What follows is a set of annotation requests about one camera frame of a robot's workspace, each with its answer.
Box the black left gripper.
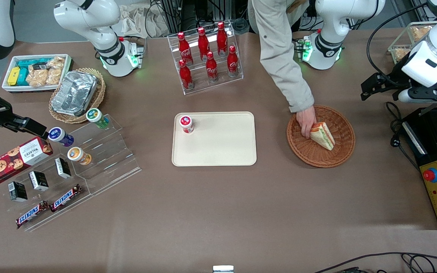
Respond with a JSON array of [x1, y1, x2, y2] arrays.
[[361, 53, 419, 101]]

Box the triangular sandwich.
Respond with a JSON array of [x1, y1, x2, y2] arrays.
[[309, 122, 336, 151]]

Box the aluminium foil tray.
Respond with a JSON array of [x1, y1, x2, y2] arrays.
[[50, 70, 99, 117]]

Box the round brown wicker basket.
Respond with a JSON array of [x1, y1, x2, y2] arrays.
[[286, 105, 356, 168]]

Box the light wicker basket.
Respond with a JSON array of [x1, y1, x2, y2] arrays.
[[49, 67, 106, 125]]

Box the beige plastic tray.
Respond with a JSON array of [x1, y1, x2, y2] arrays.
[[171, 111, 257, 167]]

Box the person's bare hand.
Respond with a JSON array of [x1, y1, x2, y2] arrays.
[[296, 106, 317, 138]]

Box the purple lid cup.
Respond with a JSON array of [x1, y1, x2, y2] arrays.
[[47, 127, 75, 148]]

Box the red Walkers cookie box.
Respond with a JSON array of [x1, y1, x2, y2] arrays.
[[0, 136, 54, 187]]

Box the white plastic bin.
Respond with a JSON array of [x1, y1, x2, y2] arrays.
[[1, 53, 73, 94]]

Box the small black carton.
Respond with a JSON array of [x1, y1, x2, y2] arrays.
[[54, 157, 72, 179], [8, 181, 28, 202], [28, 171, 49, 192]]

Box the clear bag of crackers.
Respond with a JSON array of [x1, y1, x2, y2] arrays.
[[26, 68, 49, 87], [46, 56, 66, 86]]

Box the orange lid cup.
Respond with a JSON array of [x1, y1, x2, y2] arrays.
[[67, 146, 92, 166]]

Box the yellow snack box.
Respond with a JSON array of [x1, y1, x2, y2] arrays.
[[7, 66, 21, 87]]

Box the clear bin of snacks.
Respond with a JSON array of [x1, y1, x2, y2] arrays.
[[387, 22, 437, 88]]

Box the teal snack box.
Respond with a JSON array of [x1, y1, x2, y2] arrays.
[[16, 58, 50, 86]]

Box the green lid cup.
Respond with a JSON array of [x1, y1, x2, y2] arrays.
[[85, 108, 110, 130]]

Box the Snickers chocolate bar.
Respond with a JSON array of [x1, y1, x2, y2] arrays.
[[15, 201, 50, 229], [50, 184, 83, 213]]

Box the clear acrylic stepped shelf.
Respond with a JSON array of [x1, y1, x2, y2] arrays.
[[0, 114, 142, 232]]

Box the person's arm in beige sleeve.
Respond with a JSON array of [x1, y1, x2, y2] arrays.
[[248, 0, 315, 113]]

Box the black and yellow control box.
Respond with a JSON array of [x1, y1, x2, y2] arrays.
[[401, 107, 437, 231]]

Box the red cola bottle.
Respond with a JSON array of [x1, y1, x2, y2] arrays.
[[206, 52, 219, 83], [226, 45, 239, 78], [178, 32, 193, 66], [179, 60, 195, 91], [217, 22, 229, 56], [197, 27, 211, 61]]

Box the clear acrylic bottle rack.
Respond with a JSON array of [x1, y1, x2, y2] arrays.
[[167, 21, 244, 96]]

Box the crumpled beige cloth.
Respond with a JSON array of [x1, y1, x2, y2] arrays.
[[112, 3, 170, 39]]

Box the red lid yogurt cup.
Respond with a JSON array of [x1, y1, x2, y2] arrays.
[[179, 115, 195, 134]]

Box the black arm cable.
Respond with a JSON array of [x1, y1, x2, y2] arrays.
[[366, 3, 431, 88]]

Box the black power cable with plug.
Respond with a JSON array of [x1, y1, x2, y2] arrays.
[[385, 101, 421, 172]]

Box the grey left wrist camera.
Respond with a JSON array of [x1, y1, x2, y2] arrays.
[[398, 86, 437, 104]]

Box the black floor cables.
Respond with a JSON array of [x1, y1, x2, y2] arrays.
[[313, 252, 437, 273]]

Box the black background cable bundle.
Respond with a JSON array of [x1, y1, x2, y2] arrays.
[[145, 0, 251, 35]]

